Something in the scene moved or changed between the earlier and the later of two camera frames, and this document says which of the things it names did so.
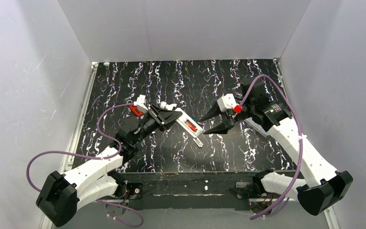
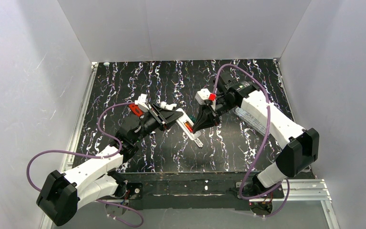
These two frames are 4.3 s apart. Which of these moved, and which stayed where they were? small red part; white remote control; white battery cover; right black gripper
Moved: right black gripper
Stayed: white battery cover; white remote control; small red part
